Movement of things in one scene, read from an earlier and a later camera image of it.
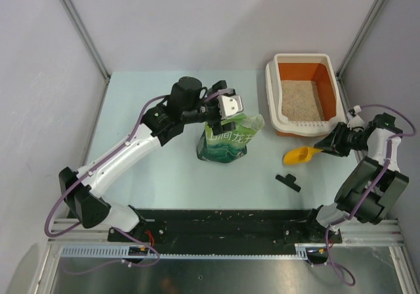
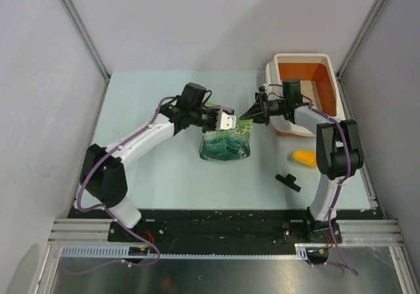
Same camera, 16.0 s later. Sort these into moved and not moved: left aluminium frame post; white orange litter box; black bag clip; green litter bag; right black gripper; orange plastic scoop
Moved: right black gripper; orange plastic scoop
Not moved: left aluminium frame post; white orange litter box; black bag clip; green litter bag
